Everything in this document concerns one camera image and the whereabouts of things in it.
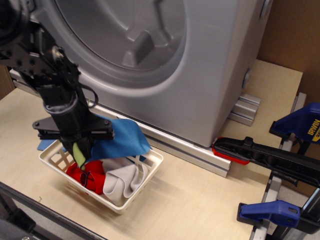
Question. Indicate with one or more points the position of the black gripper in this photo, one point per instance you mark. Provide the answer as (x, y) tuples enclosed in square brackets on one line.
[(71, 123)]

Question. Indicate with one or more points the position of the green cloth with black trim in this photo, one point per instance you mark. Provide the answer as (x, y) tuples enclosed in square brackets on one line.
[(78, 156)]

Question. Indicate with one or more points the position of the large blue cloth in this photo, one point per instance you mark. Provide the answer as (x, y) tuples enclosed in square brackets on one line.
[(129, 141)]

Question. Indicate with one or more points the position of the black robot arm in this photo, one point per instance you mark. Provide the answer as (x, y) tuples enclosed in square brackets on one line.
[(28, 48)]

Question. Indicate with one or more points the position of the white plastic laundry basket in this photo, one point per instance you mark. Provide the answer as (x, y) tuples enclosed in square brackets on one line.
[(59, 160)]

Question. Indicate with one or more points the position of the grey toy washing machine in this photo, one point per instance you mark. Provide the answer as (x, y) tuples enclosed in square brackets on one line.
[(178, 66)]

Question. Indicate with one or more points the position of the light blue cloth on table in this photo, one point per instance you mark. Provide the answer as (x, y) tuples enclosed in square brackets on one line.
[(45, 143)]

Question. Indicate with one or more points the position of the red cloth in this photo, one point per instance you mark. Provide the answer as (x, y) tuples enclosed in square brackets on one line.
[(92, 177)]

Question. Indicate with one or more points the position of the light grey cloth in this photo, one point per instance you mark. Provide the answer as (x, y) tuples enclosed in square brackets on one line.
[(122, 179)]

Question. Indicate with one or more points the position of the aluminium extrusion side block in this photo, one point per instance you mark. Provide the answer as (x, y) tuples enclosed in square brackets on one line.
[(245, 109)]

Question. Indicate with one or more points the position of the blue clamp lower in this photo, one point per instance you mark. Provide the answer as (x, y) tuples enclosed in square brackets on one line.
[(279, 212)]

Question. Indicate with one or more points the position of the black and red bar clamp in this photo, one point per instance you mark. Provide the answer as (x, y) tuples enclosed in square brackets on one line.
[(285, 163)]

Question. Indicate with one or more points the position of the blue Irwin clamp upper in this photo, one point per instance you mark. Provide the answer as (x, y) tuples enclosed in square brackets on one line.
[(304, 123)]

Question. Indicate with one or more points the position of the brown cardboard panel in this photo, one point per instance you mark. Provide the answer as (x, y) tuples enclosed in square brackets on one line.
[(292, 39)]

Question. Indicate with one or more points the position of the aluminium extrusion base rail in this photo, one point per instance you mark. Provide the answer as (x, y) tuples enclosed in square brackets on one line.
[(200, 156)]

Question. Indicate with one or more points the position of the black metal table frame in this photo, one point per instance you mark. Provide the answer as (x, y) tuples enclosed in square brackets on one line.
[(22, 218)]

